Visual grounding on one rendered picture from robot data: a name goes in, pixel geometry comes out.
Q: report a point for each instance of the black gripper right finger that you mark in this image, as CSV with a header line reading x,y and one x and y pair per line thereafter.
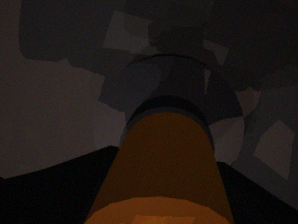
x,y
251,204

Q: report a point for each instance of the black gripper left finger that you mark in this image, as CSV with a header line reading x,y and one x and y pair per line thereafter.
x,y
62,194

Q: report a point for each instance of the orange cylinder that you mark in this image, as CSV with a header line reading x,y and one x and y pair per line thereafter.
x,y
164,173

